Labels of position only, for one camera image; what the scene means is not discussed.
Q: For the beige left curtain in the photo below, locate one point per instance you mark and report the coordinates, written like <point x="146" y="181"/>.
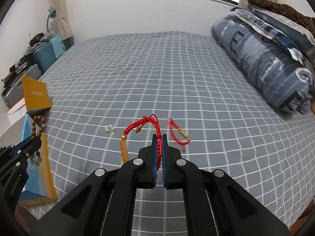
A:
<point x="63" y="24"/>

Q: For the red cord bracelet gold tube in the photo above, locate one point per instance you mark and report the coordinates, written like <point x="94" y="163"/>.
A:
<point x="178" y="134"/>

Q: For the teal desk lamp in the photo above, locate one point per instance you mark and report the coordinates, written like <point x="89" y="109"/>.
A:
<point x="51" y="22"/>

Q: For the grey checked bed sheet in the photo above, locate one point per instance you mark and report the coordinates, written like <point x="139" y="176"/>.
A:
<point x="116" y="80"/>

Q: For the brown fleece blanket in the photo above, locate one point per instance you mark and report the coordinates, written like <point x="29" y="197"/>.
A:
<point x="287" y="11"/>

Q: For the grey suitcase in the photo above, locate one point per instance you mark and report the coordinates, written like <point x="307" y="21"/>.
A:
<point x="14" y="92"/>

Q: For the clear crystal earrings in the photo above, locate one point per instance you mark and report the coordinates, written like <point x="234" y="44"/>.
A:
<point x="110" y="129"/>

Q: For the folded blue patterned duvet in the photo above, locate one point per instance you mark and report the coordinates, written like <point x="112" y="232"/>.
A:
<point x="285" y="84"/>

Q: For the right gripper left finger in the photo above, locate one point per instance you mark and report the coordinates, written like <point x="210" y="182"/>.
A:
<point x="103" y="203"/>

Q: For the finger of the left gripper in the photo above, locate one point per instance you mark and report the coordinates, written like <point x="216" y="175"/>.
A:
<point x="12" y="154"/>

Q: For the teal suitcase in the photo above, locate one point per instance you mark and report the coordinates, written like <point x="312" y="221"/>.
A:
<point x="48" y="53"/>

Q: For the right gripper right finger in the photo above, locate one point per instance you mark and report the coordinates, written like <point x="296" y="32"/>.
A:
<point x="215" y="204"/>

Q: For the white blue cardboard box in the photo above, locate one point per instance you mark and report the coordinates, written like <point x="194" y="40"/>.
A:
<point x="39" y="187"/>

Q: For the grey patterned pillow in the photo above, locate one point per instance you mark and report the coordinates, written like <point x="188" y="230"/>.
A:
<point x="294" y="39"/>

